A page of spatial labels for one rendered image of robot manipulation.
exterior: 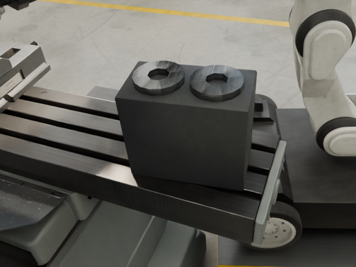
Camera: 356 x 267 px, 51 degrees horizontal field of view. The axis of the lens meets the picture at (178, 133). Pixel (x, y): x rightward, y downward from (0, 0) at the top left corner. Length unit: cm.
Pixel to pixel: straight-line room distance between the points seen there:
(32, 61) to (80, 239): 49
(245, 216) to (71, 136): 43
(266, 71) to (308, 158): 154
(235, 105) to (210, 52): 243
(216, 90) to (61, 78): 243
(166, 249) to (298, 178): 58
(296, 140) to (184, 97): 82
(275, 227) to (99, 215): 53
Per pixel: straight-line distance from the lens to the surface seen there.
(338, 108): 119
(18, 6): 80
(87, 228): 98
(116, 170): 76
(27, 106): 101
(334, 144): 121
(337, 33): 99
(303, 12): 100
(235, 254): 126
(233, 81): 61
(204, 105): 59
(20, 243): 87
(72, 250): 96
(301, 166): 129
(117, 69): 293
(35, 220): 80
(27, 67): 109
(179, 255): 149
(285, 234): 124
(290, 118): 146
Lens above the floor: 148
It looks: 41 degrees down
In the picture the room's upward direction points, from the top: 5 degrees counter-clockwise
